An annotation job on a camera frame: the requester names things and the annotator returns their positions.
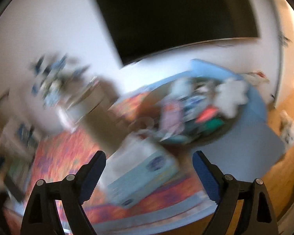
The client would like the pink cloth pack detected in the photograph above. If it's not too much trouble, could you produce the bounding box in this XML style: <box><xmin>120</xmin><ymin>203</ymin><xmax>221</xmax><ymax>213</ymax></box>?
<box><xmin>195</xmin><ymin>106</ymin><xmax>219</xmax><ymax>124</ymax></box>

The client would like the blue printed plastic packet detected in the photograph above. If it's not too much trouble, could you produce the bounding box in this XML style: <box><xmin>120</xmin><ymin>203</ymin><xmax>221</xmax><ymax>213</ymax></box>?
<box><xmin>183</xmin><ymin>95</ymin><xmax>210</xmax><ymax>122</ymax></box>

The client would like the floral orange table cloth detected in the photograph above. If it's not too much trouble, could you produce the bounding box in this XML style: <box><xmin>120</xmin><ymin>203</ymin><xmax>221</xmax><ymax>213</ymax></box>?
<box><xmin>19</xmin><ymin>92</ymin><xmax>211</xmax><ymax>228</ymax></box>

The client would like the blue foam mat seat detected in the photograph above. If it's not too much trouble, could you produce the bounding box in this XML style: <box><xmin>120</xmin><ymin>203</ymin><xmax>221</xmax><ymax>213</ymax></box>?
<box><xmin>122</xmin><ymin>58</ymin><xmax>286</xmax><ymax>184</ymax></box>

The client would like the white cat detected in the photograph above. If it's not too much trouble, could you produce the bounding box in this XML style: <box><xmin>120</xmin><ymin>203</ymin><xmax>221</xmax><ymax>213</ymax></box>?
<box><xmin>280</xmin><ymin>110</ymin><xmax>294</xmax><ymax>149</ymax></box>

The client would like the light blue tissue box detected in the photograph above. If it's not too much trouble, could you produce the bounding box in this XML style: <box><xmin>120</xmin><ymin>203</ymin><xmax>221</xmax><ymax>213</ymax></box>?
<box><xmin>105</xmin><ymin>148</ymin><xmax>181</xmax><ymax>209</ymax></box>

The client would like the bamboo pen holder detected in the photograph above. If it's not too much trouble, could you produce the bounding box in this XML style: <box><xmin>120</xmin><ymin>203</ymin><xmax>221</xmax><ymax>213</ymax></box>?
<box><xmin>64</xmin><ymin>77</ymin><xmax>119</xmax><ymax>124</ymax></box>

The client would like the white cloud plush toy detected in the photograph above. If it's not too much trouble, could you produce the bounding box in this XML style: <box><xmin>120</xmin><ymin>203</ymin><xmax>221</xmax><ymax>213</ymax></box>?
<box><xmin>213</xmin><ymin>78</ymin><xmax>249</xmax><ymax>119</ymax></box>

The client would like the round dark storage basket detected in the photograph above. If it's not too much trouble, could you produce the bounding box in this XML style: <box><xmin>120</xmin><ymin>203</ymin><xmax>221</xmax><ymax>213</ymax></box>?
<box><xmin>133</xmin><ymin>76</ymin><xmax>249</xmax><ymax>144</ymax></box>

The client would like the white vase with blue flowers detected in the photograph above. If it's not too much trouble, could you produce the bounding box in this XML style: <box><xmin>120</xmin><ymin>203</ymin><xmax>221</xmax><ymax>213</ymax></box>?
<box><xmin>30</xmin><ymin>54</ymin><xmax>91</xmax><ymax>127</ymax></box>

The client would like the white door with handle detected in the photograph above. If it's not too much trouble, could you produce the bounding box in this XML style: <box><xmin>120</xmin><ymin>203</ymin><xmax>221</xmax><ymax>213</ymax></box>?
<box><xmin>273</xmin><ymin>0</ymin><xmax>294</xmax><ymax>107</ymax></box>

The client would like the black wall television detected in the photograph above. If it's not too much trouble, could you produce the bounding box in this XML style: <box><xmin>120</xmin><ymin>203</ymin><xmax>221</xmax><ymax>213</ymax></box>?
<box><xmin>96</xmin><ymin>0</ymin><xmax>259</xmax><ymax>65</ymax></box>

